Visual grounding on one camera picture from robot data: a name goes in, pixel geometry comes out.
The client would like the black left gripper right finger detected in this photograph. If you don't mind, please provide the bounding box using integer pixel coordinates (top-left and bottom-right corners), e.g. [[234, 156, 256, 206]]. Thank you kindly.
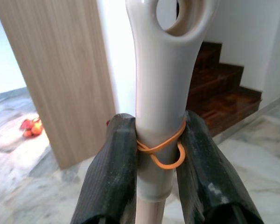
[[176, 110, 265, 224]]

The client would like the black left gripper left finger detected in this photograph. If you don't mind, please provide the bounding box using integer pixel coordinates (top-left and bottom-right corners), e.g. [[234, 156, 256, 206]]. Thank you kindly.
[[70, 112, 139, 224]]

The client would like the broom with grey plastic handle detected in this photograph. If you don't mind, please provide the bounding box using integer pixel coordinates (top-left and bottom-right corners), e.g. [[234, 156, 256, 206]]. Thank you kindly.
[[125, 0, 220, 224]]

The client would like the orange rubber band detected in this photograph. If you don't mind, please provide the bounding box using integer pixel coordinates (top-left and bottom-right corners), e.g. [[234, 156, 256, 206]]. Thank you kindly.
[[136, 120, 187, 170]]

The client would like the dark wooden staircase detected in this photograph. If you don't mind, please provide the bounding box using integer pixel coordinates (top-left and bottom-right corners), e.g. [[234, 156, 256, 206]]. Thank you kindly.
[[188, 41, 263, 138]]

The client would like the light wood grain door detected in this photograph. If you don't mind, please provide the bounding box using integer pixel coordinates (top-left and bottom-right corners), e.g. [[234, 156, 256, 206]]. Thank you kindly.
[[0, 0, 117, 170]]

